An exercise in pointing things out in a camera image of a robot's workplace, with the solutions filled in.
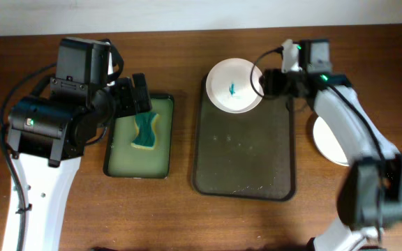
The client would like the dark brown serving tray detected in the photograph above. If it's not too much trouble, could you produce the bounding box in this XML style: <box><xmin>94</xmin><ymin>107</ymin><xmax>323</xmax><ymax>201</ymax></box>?
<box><xmin>191</xmin><ymin>91</ymin><xmax>297</xmax><ymax>201</ymax></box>

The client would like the black tray with soapy water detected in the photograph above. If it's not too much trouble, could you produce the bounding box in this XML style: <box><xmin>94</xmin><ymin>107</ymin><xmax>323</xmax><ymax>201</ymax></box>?
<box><xmin>103</xmin><ymin>93</ymin><xmax>174</xmax><ymax>178</ymax></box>

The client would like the white plate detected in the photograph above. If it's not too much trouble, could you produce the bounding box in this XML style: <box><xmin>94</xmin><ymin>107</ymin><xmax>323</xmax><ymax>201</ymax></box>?
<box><xmin>206</xmin><ymin>58</ymin><xmax>263</xmax><ymax>114</ymax></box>
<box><xmin>313</xmin><ymin>117</ymin><xmax>348</xmax><ymax>167</ymax></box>

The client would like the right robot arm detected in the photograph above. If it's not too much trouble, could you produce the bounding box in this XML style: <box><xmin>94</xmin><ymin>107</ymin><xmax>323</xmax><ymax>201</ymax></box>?
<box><xmin>259</xmin><ymin>39</ymin><xmax>402</xmax><ymax>250</ymax></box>

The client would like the green and yellow sponge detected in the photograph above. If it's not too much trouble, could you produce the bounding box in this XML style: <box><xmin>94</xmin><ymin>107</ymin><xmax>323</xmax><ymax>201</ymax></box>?
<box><xmin>131</xmin><ymin>112</ymin><xmax>159</xmax><ymax>150</ymax></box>

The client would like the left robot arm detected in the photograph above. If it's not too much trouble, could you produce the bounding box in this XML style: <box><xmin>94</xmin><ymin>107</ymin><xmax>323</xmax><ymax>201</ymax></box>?
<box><xmin>0</xmin><ymin>37</ymin><xmax>152</xmax><ymax>250</ymax></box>

